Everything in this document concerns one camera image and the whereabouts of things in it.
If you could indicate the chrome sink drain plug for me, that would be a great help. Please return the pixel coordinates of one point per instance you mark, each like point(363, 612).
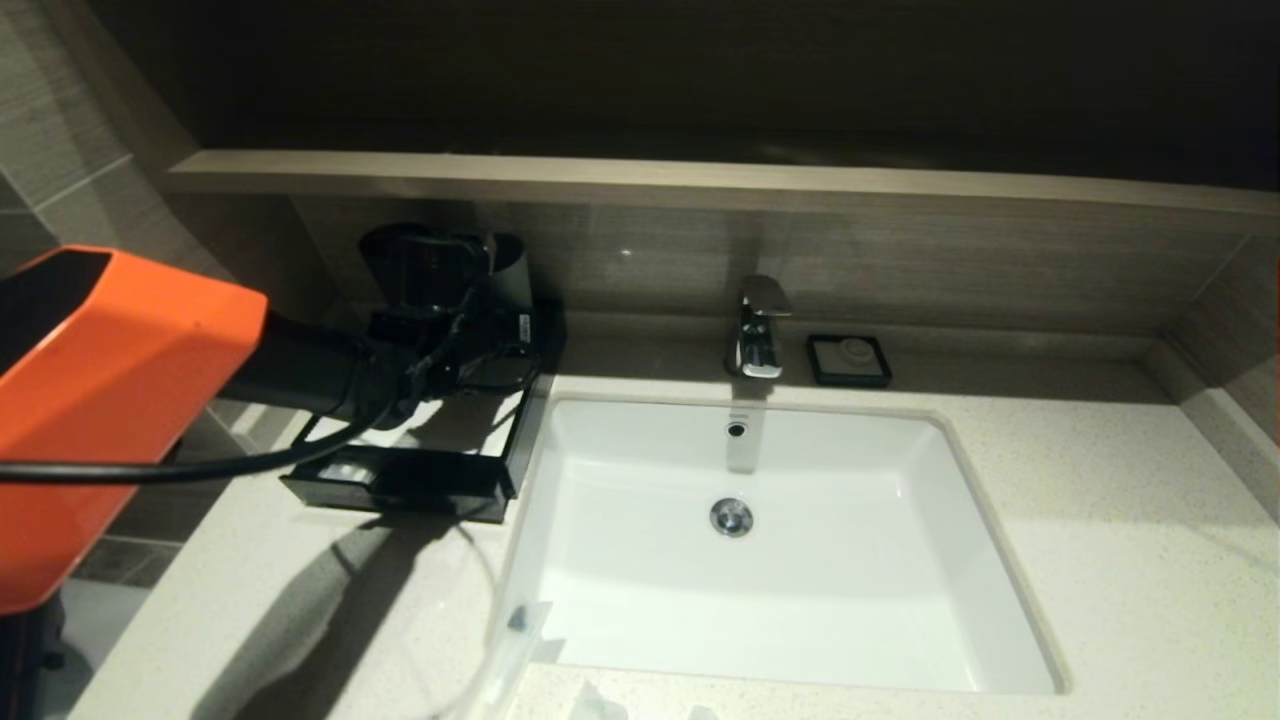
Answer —
point(731, 516)

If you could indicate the black square soap dish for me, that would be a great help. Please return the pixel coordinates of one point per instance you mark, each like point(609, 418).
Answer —
point(820, 370)

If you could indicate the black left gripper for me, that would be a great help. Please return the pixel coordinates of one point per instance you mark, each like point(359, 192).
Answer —
point(512, 345)

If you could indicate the black and orange left arm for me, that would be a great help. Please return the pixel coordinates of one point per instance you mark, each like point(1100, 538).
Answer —
point(100, 380)

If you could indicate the round white soap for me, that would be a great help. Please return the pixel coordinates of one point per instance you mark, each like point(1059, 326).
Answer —
point(853, 349)

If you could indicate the white ceramic sink basin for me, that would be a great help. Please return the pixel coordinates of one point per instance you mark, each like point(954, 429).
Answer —
point(800, 600)

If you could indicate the white packet in drawer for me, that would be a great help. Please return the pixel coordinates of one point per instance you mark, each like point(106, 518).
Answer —
point(345, 470)

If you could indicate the wooden wall ledge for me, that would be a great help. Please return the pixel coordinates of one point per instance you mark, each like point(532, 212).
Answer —
point(700, 185)

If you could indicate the black box with white top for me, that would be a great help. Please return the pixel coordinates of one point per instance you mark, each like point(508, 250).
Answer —
point(470, 425)

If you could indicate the black cup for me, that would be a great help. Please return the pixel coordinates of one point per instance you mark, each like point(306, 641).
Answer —
point(385, 248)

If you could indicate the chrome faucet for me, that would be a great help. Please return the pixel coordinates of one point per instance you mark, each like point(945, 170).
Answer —
point(758, 330)

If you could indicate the grey plastic cup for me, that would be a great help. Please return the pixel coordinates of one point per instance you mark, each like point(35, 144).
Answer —
point(512, 270)

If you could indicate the glossy black box drawer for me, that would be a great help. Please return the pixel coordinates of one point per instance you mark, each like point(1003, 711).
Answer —
point(440, 497)

